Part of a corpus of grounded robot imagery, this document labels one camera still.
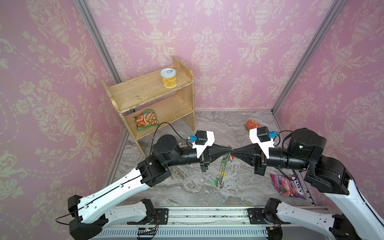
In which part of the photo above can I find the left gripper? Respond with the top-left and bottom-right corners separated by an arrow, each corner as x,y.
165,140 -> 231,171

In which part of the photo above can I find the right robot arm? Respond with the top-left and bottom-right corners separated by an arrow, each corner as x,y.
231,128 -> 384,240

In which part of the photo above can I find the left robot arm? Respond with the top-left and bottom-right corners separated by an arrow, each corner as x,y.
68,131 -> 232,240

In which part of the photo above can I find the red round tin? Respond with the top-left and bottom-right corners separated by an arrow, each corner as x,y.
246,120 -> 261,132

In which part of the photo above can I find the purple candy bag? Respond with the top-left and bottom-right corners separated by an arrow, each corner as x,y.
270,174 -> 306,200

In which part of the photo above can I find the orange green snack packet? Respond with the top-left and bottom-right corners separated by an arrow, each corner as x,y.
134,109 -> 159,131

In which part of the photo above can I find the wooden two-tier shelf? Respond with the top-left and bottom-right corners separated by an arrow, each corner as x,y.
101,57 -> 196,157

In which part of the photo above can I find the yellow tin can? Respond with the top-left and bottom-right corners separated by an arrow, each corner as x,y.
160,68 -> 177,88

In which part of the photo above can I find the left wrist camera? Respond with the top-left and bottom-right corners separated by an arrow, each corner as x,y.
188,131 -> 215,158

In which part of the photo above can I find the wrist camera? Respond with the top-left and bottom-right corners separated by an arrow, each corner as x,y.
188,131 -> 215,158
249,127 -> 278,159

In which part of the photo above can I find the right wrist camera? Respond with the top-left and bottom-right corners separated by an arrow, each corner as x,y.
249,127 -> 278,159

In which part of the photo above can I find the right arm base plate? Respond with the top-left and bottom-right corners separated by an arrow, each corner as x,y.
246,208 -> 290,225

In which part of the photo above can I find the aluminium front rail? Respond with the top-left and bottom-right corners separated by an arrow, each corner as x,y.
91,207 -> 334,240

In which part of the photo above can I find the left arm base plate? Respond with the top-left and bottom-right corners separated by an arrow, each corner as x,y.
127,208 -> 169,225

